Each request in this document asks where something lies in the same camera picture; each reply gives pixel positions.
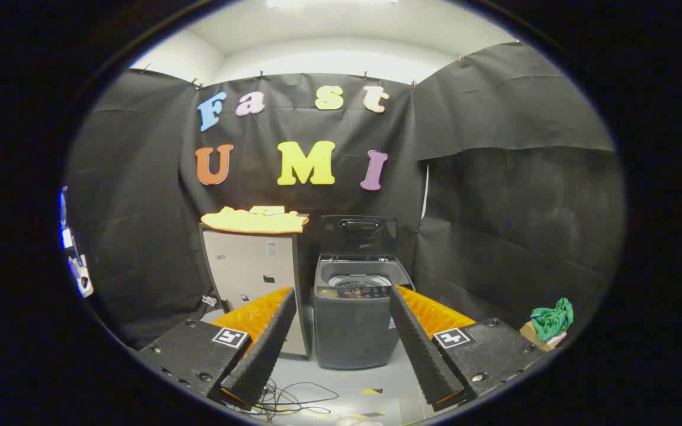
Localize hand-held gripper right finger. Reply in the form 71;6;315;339
388;285;546;412

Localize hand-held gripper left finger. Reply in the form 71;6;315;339
138;286;298;411

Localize grey washing machine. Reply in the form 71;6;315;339
314;254;416;370

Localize orange polo shirt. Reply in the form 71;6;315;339
201;205;310;234

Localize grey cabinet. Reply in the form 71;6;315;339
199;224;312;359

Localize cardboard box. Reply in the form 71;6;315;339
520;321;568;351

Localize green cloth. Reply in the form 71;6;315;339
530;298;574;342

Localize black backdrop cloth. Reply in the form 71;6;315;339
64;41;626;350

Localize black floor cables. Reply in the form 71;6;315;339
223;379;340;418

